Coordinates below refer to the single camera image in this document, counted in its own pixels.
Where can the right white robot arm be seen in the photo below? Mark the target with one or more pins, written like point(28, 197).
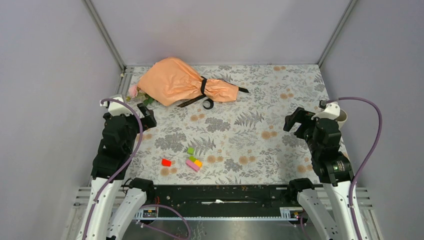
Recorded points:
point(334, 170)

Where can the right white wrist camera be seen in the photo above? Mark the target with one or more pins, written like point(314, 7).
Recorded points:
point(330, 110)

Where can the black gold-lettered ribbon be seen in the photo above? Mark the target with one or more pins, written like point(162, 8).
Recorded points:
point(213, 90)

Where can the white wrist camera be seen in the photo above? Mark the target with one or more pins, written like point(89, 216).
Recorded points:
point(330, 110)
point(116, 106)

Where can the red block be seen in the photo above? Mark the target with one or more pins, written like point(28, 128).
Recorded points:
point(166, 162)

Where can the green cube block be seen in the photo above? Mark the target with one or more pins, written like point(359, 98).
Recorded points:
point(190, 151)

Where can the pink flat block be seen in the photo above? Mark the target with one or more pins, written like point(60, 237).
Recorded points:
point(192, 165)

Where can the beige cylindrical vase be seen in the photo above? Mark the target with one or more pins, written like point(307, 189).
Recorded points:
point(341, 119)

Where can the green studded brick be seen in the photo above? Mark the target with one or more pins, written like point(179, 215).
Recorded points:
point(192, 158)

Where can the floral patterned table mat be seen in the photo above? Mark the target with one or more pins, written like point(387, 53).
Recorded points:
point(240, 142)

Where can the peach paper flower bouquet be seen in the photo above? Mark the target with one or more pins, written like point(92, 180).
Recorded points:
point(168, 81)

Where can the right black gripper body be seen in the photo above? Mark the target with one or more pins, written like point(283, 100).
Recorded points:
point(312, 144)

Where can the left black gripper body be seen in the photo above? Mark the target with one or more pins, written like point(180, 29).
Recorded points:
point(134, 129)

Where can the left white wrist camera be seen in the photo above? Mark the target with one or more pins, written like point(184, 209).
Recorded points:
point(116, 106)

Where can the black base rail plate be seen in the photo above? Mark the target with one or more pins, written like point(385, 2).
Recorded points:
point(249, 201)

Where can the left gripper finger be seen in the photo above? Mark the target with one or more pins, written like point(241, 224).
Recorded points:
point(148, 122)
point(144, 110)

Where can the yellow studded brick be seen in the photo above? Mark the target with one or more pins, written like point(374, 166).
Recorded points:
point(198, 163)

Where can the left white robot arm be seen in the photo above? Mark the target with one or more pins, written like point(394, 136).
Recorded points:
point(100, 222)

